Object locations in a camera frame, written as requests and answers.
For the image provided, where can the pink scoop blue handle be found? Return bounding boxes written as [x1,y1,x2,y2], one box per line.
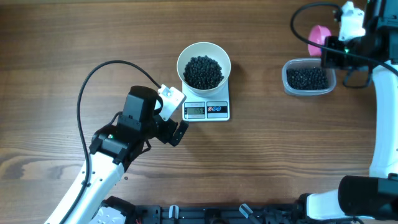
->
[308,25,331,57]

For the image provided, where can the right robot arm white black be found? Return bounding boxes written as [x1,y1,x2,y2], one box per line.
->
[290,0,397,222]

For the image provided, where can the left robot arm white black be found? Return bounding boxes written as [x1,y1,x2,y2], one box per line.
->
[46,85,188,223]

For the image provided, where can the white digital kitchen scale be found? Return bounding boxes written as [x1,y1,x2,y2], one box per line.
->
[182,82,230,122]

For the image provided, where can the black beans in bowl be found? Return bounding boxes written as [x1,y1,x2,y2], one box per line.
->
[183,55,224,90]

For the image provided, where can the white bowl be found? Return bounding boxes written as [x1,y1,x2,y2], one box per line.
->
[177,42,231,95]

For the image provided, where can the clear plastic container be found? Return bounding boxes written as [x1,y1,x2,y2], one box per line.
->
[282,58,336,96]

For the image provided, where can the black mounting rail base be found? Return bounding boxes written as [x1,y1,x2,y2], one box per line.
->
[102,195,352,224]

